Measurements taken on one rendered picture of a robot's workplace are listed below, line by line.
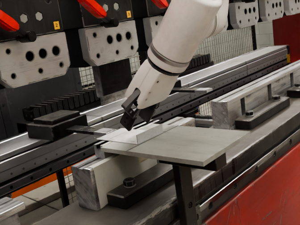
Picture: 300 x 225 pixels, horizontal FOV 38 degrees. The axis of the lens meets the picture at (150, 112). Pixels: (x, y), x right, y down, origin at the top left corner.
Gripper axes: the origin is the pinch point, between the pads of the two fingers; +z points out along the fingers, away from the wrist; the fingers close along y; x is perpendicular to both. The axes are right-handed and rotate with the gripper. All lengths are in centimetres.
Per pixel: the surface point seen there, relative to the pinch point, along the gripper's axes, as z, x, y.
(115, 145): 5.0, 1.5, 5.8
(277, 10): -11, -11, -81
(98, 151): 9.0, -1.0, 6.9
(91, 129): 14.1, -10.3, -0.9
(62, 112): 20.2, -22.2, -3.2
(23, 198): 222, -104, -97
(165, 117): 31, -14, -46
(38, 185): 162, -78, -75
